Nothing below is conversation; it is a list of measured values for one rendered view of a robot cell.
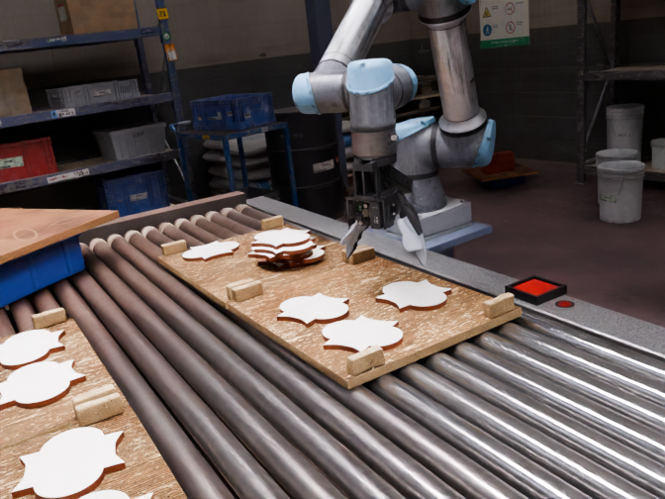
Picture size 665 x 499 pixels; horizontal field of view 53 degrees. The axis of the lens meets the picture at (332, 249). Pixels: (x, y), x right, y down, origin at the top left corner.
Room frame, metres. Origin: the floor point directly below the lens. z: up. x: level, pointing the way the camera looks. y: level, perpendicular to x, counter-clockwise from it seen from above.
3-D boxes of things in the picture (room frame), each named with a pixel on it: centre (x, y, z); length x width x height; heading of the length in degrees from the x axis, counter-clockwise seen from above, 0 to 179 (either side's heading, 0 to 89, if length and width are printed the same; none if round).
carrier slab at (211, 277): (1.46, 0.17, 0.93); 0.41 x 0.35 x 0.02; 30
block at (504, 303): (1.00, -0.26, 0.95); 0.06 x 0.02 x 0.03; 121
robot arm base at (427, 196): (1.74, -0.24, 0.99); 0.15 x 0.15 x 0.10
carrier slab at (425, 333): (1.10, -0.04, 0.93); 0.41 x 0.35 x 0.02; 31
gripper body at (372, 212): (1.12, -0.08, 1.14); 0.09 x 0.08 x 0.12; 149
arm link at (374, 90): (1.12, -0.09, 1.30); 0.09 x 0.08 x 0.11; 154
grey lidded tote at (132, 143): (5.52, 1.52, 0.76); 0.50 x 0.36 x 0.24; 130
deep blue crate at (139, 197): (5.52, 1.61, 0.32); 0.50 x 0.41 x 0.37; 120
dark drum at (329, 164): (5.37, 0.15, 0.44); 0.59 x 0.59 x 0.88
